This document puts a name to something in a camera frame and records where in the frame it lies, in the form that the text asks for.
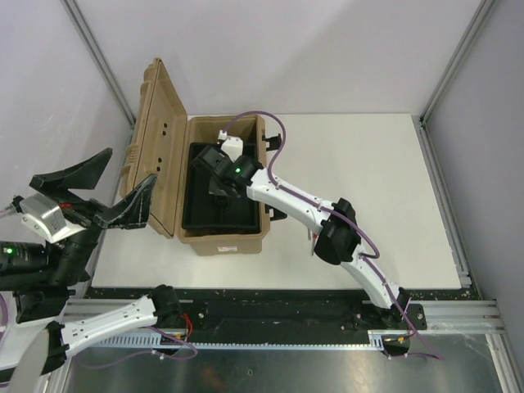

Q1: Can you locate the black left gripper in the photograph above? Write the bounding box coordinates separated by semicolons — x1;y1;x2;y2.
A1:
35;147;160;285

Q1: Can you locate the black tool box tray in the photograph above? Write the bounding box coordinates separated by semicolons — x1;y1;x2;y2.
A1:
182;142;261;234

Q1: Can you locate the tan plastic tool box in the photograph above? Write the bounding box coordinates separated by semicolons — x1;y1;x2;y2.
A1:
120;57;276;256

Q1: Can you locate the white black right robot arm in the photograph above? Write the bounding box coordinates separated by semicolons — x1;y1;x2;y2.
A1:
192;146;409;328

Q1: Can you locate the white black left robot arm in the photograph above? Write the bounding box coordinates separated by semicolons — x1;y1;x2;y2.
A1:
1;148;182;385

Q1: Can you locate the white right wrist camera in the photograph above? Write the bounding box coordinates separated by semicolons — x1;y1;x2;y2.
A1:
218;130;244;162

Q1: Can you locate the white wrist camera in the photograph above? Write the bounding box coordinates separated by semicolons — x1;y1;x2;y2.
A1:
218;130;244;162
20;193;85;244

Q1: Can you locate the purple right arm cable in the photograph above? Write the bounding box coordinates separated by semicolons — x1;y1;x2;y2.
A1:
223;110;447;364

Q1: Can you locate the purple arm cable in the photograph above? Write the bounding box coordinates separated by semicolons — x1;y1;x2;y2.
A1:
0;204;200;369
223;110;447;364

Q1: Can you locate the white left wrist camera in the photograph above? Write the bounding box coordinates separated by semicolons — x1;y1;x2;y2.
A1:
20;193;85;244

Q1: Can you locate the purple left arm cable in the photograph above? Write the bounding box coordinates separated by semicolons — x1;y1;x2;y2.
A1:
0;204;200;369

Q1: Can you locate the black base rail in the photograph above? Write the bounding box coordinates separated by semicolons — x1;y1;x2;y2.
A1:
84;286;429;333

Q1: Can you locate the aluminium frame rail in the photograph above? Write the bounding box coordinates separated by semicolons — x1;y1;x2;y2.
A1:
61;298;504;357

